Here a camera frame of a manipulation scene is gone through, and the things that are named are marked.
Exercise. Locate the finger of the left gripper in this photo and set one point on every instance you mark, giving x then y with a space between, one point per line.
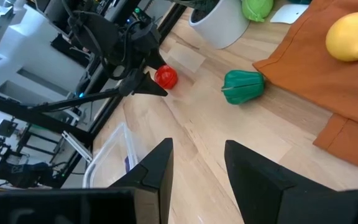
141 84
156 61

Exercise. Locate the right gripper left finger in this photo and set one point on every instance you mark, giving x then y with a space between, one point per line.
154 174

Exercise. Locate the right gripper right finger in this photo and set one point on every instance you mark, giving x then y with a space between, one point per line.
253 186

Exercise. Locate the red toy tomato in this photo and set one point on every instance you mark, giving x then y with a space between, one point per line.
166 77

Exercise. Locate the purple toy eggplant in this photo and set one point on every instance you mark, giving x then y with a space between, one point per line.
127 164

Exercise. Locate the dark green toy pepper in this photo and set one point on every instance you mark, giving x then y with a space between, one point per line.
242 87

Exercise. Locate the yellow toy lemon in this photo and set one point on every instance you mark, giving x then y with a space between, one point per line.
353 37

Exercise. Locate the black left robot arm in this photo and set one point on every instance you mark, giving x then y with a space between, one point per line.
92 34

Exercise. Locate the clear plastic tupperware container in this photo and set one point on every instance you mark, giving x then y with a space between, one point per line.
110 155

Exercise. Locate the white plant pot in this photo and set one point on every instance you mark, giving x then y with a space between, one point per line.
221 28

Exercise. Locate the light green toy cabbage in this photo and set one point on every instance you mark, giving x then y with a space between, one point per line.
256 9

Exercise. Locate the orange cloth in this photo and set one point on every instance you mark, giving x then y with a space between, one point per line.
322 87

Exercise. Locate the white paper card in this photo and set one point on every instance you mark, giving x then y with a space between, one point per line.
289 14

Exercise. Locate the dark green cloth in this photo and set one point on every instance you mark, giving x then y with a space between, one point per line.
300 1

